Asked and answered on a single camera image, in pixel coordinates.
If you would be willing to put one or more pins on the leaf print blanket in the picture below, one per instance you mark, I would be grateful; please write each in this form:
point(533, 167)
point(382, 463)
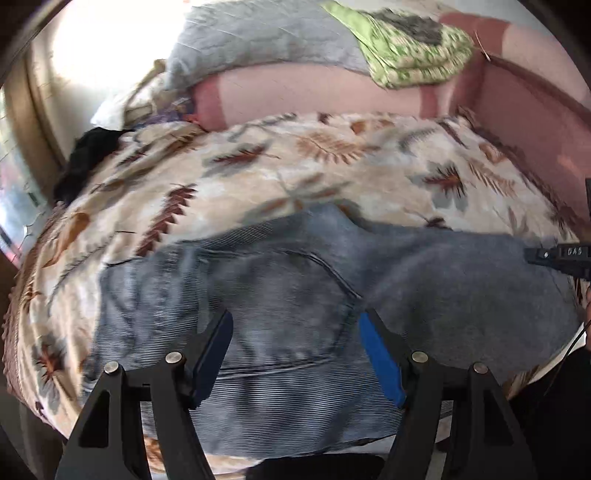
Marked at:
point(277, 161)

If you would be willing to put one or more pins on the green patterned quilt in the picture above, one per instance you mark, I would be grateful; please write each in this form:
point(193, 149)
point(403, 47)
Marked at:
point(415, 64)

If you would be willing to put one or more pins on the grey crumpled cloth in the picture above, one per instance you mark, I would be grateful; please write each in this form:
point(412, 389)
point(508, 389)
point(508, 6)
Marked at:
point(411, 25)

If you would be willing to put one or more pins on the grey quilted pillow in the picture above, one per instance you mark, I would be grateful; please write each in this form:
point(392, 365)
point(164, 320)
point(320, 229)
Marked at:
point(258, 37)

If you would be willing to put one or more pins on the black cloth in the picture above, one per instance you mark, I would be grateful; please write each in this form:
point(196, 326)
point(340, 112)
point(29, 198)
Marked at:
point(87, 152)

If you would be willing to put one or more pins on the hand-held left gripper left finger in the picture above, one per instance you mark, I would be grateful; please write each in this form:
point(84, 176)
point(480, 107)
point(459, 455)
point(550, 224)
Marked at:
point(214, 357)

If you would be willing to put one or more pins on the purple patterned cloth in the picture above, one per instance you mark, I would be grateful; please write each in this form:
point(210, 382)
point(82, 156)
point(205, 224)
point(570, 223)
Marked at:
point(178, 110)

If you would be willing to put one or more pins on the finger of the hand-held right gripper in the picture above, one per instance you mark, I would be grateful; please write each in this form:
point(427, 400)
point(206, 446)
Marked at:
point(561, 259)

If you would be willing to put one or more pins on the blue denim pants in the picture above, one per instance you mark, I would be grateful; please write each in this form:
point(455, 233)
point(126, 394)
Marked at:
point(286, 286)

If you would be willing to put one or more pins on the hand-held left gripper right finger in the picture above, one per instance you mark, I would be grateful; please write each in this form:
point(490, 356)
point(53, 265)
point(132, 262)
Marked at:
point(383, 364)

